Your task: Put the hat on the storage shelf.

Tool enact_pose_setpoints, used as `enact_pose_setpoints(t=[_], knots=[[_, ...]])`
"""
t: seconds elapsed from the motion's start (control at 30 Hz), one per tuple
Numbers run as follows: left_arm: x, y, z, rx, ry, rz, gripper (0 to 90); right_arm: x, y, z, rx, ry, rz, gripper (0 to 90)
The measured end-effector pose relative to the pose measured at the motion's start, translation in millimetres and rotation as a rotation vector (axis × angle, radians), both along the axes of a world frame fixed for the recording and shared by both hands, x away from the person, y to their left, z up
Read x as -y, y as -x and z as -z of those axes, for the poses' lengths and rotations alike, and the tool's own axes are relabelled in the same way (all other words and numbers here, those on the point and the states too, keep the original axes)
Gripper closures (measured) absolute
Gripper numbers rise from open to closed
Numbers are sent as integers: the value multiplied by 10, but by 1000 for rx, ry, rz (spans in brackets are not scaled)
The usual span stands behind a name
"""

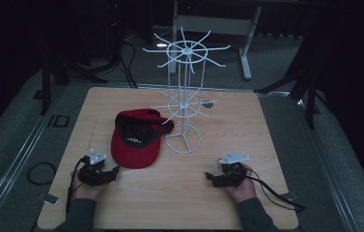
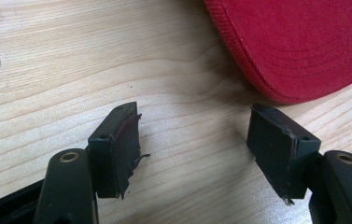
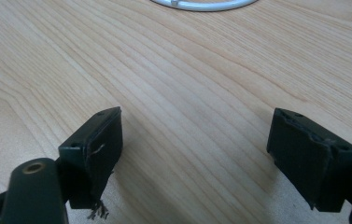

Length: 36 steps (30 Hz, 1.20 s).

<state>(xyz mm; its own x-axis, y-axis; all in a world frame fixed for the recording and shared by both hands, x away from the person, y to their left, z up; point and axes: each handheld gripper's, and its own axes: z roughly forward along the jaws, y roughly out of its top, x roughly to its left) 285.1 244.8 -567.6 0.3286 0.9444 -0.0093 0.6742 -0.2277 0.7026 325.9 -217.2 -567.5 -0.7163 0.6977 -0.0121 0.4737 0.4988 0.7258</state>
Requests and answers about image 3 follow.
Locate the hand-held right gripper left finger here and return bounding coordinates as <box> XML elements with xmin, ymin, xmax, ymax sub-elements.
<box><xmin>58</xmin><ymin>105</ymin><xmax>124</xmax><ymax>220</ymax></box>

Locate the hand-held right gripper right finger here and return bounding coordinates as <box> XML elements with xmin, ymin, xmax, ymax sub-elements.
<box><xmin>266</xmin><ymin>107</ymin><xmax>352</xmax><ymax>214</ymax></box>

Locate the white round rim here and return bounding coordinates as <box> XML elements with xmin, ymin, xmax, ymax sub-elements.
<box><xmin>150</xmin><ymin>0</ymin><xmax>260</xmax><ymax>12</ymax></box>

